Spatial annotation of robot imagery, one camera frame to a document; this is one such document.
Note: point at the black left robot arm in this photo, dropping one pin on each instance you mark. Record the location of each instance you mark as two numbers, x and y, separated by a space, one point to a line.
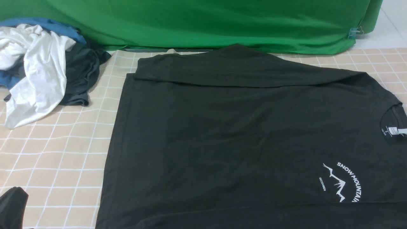
12 208

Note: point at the green backdrop cloth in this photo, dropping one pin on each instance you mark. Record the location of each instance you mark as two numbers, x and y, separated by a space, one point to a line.
313 27

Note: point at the dark gray long-sleeve shirt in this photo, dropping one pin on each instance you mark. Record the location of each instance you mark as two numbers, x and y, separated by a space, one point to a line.
240 139

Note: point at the blue binder clip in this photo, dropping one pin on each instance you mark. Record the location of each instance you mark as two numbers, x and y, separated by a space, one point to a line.
355 33

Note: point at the blue crumpled garment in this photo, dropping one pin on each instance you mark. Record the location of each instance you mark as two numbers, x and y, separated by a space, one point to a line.
59 28

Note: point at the dark crumpled garment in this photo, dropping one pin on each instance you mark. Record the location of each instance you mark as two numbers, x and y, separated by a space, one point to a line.
80 69

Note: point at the white crumpled garment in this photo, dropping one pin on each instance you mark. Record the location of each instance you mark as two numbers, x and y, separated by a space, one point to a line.
31 99

